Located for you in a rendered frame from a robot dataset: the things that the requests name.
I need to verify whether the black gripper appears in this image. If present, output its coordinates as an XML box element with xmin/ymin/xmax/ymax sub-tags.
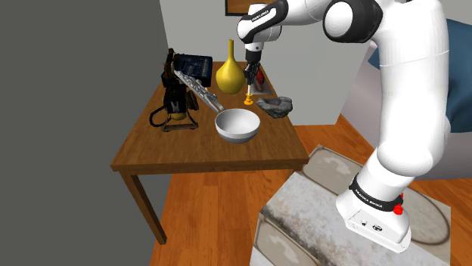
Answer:
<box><xmin>243</xmin><ymin>50</ymin><xmax>262</xmax><ymax>86</ymax></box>

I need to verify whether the yellow long-necked vase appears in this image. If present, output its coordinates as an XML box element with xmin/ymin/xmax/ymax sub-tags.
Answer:
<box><xmin>215</xmin><ymin>39</ymin><xmax>247</xmax><ymax>95</ymax></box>

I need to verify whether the flat brown-rimmed tray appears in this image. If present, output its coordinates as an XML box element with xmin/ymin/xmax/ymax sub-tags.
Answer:
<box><xmin>251</xmin><ymin>64</ymin><xmax>278</xmax><ymax>97</ymax></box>

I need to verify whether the grey stone bowl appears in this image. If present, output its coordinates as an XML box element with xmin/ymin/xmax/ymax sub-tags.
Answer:
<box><xmin>256</xmin><ymin>96</ymin><xmax>293</xmax><ymax>119</ymax></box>

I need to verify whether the dark blue box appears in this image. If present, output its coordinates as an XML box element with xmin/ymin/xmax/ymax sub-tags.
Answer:
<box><xmin>172</xmin><ymin>53</ymin><xmax>213</xmax><ymax>88</ymax></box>

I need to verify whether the white bowl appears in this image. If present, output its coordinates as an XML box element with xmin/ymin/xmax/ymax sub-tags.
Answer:
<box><xmin>215</xmin><ymin>108</ymin><xmax>261</xmax><ymax>145</ymax></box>

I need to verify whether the silver metal ladle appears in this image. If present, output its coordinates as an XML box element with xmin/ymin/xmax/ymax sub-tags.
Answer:
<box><xmin>173</xmin><ymin>70</ymin><xmax>226</xmax><ymax>113</ymax></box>

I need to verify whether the wooden table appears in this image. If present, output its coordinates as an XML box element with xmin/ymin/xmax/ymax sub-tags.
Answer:
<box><xmin>110</xmin><ymin>60</ymin><xmax>310</xmax><ymax>246</ymax></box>

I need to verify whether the white sofa with blue cushion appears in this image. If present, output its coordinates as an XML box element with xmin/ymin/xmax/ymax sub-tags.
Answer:
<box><xmin>340</xmin><ymin>18</ymin><xmax>472</xmax><ymax>181</ymax></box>

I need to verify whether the patterned beige robot stand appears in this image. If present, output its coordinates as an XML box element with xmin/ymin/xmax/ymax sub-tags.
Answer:
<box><xmin>250</xmin><ymin>144</ymin><xmax>452</xmax><ymax>266</ymax></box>

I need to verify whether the dark-framed wall picture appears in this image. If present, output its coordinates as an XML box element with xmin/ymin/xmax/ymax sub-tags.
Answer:
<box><xmin>225</xmin><ymin>0</ymin><xmax>259</xmax><ymax>17</ymax></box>

